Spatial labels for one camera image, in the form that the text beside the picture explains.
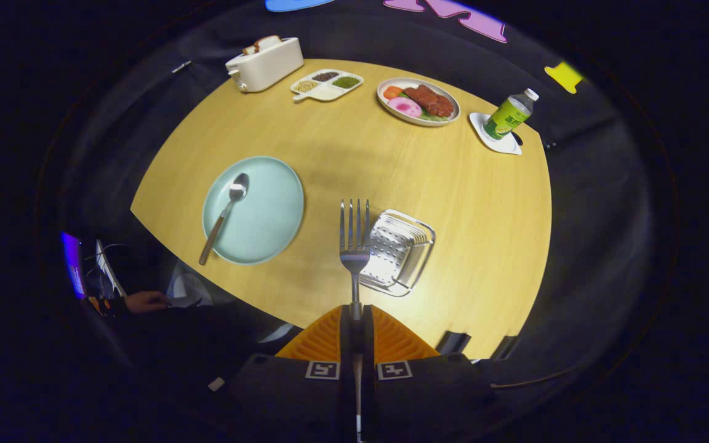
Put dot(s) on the green lettuce leaf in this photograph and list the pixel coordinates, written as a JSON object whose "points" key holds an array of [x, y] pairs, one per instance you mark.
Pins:
{"points": [[431, 117]]}

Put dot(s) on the dark beans pile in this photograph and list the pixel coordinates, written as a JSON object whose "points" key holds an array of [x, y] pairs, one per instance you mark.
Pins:
{"points": [[325, 76]]}

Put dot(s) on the brown meat pieces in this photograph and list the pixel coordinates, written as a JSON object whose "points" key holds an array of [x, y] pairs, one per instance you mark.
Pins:
{"points": [[431, 99]]}

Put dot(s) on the white divided dish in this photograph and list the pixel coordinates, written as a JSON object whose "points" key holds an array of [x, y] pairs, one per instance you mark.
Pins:
{"points": [[330, 93]]}

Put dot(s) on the perforated metal basket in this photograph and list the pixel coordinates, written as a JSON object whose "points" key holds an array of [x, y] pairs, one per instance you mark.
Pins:
{"points": [[397, 252]]}

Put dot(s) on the green beans pile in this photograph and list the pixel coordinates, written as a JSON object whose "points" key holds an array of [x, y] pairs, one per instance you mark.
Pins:
{"points": [[346, 82]]}

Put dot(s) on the yellow beans pile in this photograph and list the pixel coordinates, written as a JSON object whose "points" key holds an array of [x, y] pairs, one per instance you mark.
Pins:
{"points": [[306, 85]]}

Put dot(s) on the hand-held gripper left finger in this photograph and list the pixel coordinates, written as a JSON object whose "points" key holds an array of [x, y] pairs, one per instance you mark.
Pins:
{"points": [[346, 332]]}

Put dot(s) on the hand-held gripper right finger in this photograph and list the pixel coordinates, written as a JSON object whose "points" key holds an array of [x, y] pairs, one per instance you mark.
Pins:
{"points": [[367, 332]]}

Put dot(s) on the white flat device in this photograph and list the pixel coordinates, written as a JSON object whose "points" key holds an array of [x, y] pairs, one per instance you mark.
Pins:
{"points": [[110, 269]]}

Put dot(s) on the white food plate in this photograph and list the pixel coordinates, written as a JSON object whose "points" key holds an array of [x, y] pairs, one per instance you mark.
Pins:
{"points": [[419, 123]]}

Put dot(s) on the laptop with purple screen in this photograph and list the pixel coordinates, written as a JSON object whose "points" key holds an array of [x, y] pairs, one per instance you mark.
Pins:
{"points": [[74, 264]]}

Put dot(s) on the white rounded object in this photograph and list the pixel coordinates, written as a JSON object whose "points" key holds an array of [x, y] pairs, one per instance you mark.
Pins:
{"points": [[189, 286]]}

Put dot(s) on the silver spoon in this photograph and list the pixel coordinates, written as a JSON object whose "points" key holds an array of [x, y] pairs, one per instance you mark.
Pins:
{"points": [[237, 187]]}

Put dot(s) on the pink round slice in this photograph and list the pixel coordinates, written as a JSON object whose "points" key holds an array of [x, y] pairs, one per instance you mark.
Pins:
{"points": [[405, 107]]}

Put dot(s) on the silver clip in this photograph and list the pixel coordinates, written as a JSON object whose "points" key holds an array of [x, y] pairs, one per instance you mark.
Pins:
{"points": [[181, 66]]}

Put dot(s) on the silver fork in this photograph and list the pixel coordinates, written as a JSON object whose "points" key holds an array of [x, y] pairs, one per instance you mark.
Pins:
{"points": [[354, 255]]}

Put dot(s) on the light green plate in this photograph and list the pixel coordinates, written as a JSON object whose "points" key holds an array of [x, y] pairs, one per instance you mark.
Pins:
{"points": [[268, 215]]}

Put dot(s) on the white square coaster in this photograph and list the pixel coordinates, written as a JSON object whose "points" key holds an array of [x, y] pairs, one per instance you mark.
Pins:
{"points": [[502, 146]]}

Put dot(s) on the white toaster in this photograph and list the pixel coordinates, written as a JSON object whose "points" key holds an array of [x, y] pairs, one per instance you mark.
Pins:
{"points": [[268, 64]]}

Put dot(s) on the green label drink bottle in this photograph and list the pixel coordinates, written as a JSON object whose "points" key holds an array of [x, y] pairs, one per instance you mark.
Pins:
{"points": [[507, 115]]}

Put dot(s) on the orange carrot slice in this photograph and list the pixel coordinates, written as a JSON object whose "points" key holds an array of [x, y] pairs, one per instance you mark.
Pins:
{"points": [[392, 92]]}

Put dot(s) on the toasted bread slice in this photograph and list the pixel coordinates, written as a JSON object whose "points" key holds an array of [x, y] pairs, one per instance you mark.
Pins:
{"points": [[267, 42], [250, 49]]}

